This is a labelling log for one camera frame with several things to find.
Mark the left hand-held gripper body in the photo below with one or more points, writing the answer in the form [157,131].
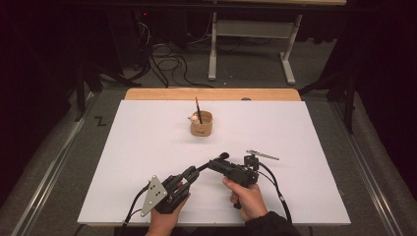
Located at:
[154,195]

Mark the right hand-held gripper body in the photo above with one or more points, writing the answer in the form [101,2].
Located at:
[242,175]

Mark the white metal desk frame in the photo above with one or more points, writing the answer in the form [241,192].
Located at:
[252,29]

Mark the dark round table grommet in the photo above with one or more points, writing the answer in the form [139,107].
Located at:
[246,98]

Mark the thin black copper-tipped brush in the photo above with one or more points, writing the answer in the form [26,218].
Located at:
[198,109]

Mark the white table cover sheet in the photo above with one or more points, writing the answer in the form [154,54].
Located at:
[131,157]

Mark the black metal stand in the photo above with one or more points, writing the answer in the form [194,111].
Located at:
[80,95]
[349,105]

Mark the dark equipment box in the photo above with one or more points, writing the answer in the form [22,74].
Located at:
[131,39]

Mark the metal floor rail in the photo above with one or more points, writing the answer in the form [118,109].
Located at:
[49,183]
[370,183]

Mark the person's left hand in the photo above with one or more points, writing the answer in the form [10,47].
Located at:
[164,224]

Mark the person's right hand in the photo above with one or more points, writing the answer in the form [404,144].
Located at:
[249,201]

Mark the black makeup brush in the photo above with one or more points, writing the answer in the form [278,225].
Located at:
[204,166]

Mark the round wooden brush holder cup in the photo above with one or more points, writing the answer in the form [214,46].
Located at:
[201,129]

